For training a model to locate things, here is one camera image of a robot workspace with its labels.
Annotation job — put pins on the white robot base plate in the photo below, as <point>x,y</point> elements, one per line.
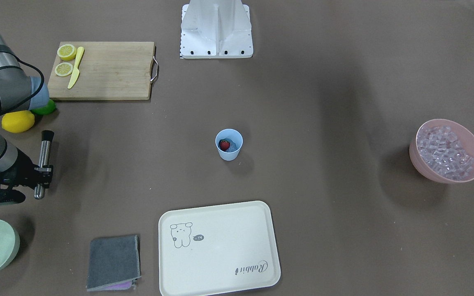
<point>216,29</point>

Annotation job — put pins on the cream rabbit serving tray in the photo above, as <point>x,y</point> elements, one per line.
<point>217,249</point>

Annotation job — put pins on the pink bowl of ice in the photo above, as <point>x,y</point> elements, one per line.
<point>443,151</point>

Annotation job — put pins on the lemon slice lower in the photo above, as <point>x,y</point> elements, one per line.
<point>63,69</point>

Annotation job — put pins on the red strawberry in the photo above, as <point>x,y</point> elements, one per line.
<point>224,145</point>

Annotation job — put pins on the steel muddler black tip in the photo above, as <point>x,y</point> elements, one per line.
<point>44,159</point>

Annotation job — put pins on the light blue cup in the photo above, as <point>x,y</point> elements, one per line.
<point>236,140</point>

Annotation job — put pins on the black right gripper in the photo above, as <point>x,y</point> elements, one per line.
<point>24,167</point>

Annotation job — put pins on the yellow lemon lower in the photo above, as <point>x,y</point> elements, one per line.
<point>18,122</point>

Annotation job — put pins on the grey folded cloth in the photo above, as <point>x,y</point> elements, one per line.
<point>114,263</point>

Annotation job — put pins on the green lime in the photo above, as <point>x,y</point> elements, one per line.
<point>49,108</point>

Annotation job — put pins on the yellow plastic knife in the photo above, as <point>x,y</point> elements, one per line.
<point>76,71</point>

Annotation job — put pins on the lemon slice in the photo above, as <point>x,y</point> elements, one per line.
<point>63,69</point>
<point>67,52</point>

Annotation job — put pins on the lemon slice upper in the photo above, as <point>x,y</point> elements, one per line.
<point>67,52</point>

